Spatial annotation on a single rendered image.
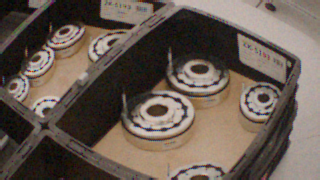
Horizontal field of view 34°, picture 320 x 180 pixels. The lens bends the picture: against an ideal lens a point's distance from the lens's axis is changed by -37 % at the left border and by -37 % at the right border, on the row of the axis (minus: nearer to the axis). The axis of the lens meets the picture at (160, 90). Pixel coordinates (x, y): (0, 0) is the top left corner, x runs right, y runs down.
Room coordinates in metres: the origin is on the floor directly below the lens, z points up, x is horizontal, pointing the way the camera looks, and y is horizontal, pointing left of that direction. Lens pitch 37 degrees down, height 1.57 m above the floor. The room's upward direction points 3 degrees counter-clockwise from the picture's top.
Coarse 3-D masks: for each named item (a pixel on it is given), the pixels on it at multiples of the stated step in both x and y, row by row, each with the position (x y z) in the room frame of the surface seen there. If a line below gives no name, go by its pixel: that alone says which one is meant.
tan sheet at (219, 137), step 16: (240, 80) 0.98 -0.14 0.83; (240, 96) 0.94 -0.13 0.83; (208, 112) 0.90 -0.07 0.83; (224, 112) 0.90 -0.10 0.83; (208, 128) 0.86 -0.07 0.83; (224, 128) 0.86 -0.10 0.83; (240, 128) 0.85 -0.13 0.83; (96, 144) 0.83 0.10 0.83; (112, 144) 0.84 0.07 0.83; (128, 144) 0.84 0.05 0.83; (192, 144) 0.83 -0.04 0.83; (208, 144) 0.83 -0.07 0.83; (224, 144) 0.82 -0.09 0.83; (240, 144) 0.81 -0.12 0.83; (128, 160) 0.80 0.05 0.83; (144, 160) 0.80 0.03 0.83; (160, 160) 0.80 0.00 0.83; (176, 160) 0.79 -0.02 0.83; (192, 160) 0.79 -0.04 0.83; (208, 160) 0.78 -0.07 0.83; (224, 160) 0.78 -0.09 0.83; (160, 176) 0.75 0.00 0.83
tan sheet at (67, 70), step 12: (96, 36) 1.14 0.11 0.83; (84, 48) 1.10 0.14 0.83; (60, 60) 1.07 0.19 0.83; (72, 60) 1.06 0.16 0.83; (84, 60) 1.06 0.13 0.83; (60, 72) 1.03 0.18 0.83; (72, 72) 1.03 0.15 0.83; (48, 84) 1.00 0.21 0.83; (60, 84) 0.99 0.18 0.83; (36, 96) 0.96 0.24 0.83; (60, 96) 0.96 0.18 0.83
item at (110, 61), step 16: (160, 16) 1.03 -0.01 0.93; (208, 16) 1.03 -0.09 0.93; (144, 32) 0.97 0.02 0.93; (128, 48) 0.93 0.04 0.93; (272, 48) 0.95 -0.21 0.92; (112, 64) 0.90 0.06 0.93; (96, 80) 0.87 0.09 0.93; (288, 80) 0.84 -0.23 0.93; (80, 96) 0.83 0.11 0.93; (288, 96) 0.81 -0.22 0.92; (64, 112) 0.79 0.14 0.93; (272, 112) 0.76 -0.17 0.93; (272, 128) 0.75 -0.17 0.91; (80, 144) 0.72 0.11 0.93; (256, 144) 0.69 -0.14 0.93; (112, 160) 0.69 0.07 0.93; (240, 160) 0.67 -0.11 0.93; (144, 176) 0.65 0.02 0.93; (224, 176) 0.63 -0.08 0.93
